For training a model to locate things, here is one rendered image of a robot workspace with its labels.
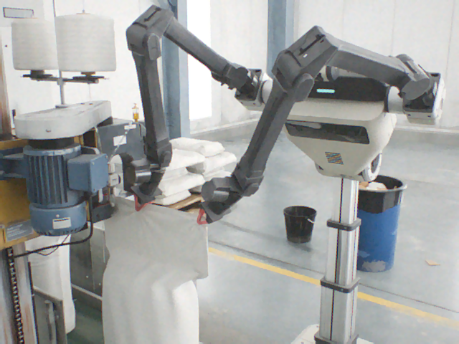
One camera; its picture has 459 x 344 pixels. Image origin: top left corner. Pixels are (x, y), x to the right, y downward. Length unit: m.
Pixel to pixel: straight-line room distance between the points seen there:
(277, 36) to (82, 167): 9.08
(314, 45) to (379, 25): 8.54
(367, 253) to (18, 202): 2.68
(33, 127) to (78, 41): 0.27
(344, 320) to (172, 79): 6.11
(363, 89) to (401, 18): 7.98
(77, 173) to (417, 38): 8.45
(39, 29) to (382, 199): 2.57
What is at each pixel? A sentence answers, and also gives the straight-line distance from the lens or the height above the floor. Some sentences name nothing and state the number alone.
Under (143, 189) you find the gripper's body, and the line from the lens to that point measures 1.57.
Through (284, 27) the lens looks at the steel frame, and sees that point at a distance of 10.13.
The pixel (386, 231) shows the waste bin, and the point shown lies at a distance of 3.59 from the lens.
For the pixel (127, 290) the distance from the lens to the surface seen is 1.73.
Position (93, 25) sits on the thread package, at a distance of 1.38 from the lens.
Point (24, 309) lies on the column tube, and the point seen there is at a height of 0.77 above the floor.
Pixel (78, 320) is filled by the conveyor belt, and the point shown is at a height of 0.38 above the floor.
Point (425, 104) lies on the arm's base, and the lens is 1.44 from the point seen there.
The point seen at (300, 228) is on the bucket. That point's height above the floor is 0.14.
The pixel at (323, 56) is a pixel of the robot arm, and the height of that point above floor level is 1.57.
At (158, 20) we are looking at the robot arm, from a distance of 1.33.
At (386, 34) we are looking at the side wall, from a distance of 9.52.
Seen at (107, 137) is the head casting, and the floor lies 1.30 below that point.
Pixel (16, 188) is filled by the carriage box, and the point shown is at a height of 1.20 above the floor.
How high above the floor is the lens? 1.58
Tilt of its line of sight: 14 degrees down
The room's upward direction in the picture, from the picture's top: straight up
